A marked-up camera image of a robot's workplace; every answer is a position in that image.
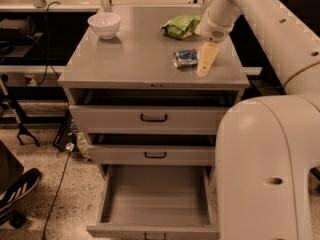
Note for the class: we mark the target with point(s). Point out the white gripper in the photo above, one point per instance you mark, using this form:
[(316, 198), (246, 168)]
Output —
[(212, 29)]

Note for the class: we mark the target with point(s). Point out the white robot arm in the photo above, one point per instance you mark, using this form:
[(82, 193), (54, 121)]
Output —
[(266, 146)]

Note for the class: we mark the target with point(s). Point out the grey drawer cabinet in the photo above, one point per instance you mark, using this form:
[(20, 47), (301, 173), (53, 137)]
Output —
[(135, 68)]

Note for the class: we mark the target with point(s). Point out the grey middle drawer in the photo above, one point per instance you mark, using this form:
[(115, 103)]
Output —
[(152, 155)]

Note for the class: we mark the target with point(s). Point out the grey top drawer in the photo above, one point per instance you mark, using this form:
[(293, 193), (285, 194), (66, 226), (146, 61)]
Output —
[(147, 119)]

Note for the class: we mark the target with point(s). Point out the grey open bottom drawer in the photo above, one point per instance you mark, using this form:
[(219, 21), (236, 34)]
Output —
[(143, 202)]

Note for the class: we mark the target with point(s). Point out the green chip bag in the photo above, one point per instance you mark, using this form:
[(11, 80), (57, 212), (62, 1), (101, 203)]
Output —
[(182, 26)]

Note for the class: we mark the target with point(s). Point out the black office chair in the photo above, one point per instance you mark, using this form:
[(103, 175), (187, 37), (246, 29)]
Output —
[(307, 13)]

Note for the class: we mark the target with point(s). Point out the white bowl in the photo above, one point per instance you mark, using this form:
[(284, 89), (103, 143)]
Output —
[(105, 24)]

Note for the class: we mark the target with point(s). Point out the black stand leg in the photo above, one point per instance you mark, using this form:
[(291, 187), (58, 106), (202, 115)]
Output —
[(17, 111)]

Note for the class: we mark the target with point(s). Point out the black white sneaker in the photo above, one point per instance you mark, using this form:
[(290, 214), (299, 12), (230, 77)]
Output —
[(24, 185)]

